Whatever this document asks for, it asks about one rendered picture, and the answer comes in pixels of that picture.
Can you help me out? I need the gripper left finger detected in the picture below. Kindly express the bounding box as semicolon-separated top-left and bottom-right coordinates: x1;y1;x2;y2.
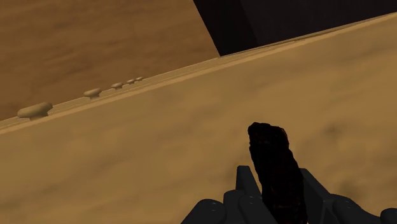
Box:
181;165;278;224

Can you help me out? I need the dark lumpy long object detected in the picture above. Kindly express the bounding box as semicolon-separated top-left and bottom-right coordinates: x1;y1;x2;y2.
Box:
247;122;309;224

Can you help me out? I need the wooden chest of drawers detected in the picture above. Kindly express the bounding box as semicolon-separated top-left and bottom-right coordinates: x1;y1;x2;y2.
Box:
0;12;397;224

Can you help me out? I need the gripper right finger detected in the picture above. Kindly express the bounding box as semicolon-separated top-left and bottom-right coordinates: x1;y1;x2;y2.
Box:
299;168;397;224

